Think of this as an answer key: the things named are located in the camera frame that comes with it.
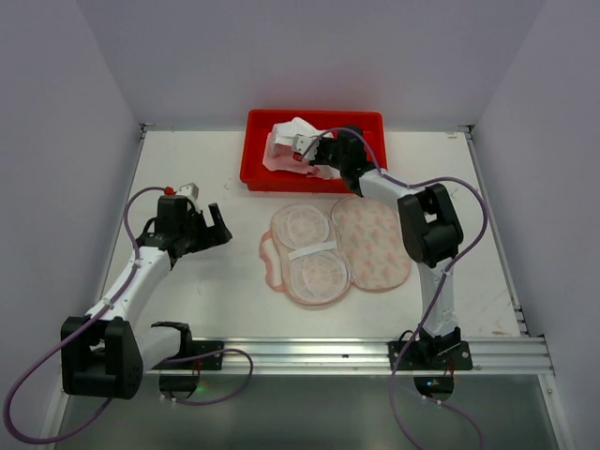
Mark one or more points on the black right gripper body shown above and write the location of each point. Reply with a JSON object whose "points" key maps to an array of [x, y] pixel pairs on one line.
{"points": [[317, 153]]}

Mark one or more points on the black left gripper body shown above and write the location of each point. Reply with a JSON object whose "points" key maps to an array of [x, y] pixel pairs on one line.
{"points": [[204, 232]]}

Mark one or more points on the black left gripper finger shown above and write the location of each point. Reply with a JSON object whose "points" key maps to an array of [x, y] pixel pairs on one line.
{"points": [[195, 217], [218, 233]]}

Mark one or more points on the white bra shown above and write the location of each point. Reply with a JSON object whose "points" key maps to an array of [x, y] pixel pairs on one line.
{"points": [[282, 134]]}

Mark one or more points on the pink bra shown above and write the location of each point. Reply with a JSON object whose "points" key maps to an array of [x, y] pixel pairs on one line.
{"points": [[279, 158]]}

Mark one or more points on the floral mesh laundry bag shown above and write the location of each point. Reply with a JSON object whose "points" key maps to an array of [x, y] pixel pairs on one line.
{"points": [[316, 257]]}

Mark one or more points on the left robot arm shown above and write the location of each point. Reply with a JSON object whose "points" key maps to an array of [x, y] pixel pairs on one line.
{"points": [[103, 357]]}

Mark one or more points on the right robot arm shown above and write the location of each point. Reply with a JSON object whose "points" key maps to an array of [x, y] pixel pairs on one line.
{"points": [[430, 230]]}

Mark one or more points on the red plastic tray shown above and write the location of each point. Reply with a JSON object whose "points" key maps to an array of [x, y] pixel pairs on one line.
{"points": [[260, 122]]}

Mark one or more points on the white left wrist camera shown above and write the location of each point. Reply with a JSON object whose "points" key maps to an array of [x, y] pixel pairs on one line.
{"points": [[190, 191]]}

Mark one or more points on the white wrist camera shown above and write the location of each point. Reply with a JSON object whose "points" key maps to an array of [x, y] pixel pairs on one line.
{"points": [[304, 147], [190, 191]]}

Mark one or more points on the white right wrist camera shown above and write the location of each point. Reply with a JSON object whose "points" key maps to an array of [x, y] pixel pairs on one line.
{"points": [[304, 147]]}

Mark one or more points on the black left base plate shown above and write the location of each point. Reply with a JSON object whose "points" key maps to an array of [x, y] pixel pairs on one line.
{"points": [[210, 356]]}

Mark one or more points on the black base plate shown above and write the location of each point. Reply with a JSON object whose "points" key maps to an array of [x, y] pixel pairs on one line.
{"points": [[447, 352], [210, 356]]}

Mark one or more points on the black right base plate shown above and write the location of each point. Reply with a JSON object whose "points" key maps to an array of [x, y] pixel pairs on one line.
{"points": [[447, 352]]}

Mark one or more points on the aluminium mounting rail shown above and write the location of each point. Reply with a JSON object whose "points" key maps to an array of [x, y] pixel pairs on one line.
{"points": [[370, 356]]}

